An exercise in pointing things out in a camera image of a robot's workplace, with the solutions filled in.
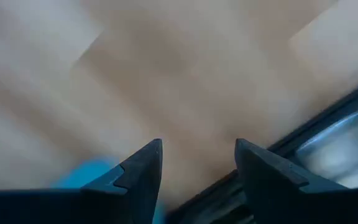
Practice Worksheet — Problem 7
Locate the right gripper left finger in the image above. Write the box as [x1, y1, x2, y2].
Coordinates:
[0, 138, 163, 224]

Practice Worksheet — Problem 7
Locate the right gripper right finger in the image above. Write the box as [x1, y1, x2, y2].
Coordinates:
[234, 138, 358, 224]

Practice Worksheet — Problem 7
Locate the dark teal plastic bin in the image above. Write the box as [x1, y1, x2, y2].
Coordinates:
[50, 157, 167, 224]

